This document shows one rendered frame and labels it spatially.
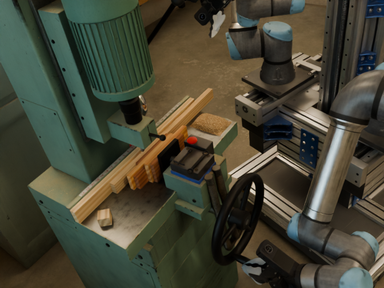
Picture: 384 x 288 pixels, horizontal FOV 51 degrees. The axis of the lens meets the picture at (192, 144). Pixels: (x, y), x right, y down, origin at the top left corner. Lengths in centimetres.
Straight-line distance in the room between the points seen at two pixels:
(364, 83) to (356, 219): 112
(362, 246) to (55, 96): 91
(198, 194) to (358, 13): 82
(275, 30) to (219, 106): 148
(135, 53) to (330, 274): 70
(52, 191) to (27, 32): 59
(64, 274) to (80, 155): 105
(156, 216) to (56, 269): 124
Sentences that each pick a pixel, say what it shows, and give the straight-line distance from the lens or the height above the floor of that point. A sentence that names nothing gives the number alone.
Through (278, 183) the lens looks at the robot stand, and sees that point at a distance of 214.
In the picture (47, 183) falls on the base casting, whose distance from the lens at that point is 153.
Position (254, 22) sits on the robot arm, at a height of 119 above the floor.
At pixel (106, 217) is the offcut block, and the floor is 93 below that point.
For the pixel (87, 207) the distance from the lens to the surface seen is 119.
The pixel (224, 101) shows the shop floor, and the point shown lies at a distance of 310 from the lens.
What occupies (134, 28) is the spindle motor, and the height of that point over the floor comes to 137.
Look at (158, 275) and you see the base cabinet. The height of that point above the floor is 67.
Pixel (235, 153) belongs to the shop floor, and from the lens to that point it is 263.
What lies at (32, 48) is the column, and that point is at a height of 133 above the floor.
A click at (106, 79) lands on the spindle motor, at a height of 127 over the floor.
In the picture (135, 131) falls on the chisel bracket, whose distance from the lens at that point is 117.
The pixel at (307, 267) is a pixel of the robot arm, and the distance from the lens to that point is 107.
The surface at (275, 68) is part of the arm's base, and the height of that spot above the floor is 89.
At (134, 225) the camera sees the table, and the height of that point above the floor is 90.
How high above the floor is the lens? 176
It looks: 40 degrees down
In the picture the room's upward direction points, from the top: 10 degrees counter-clockwise
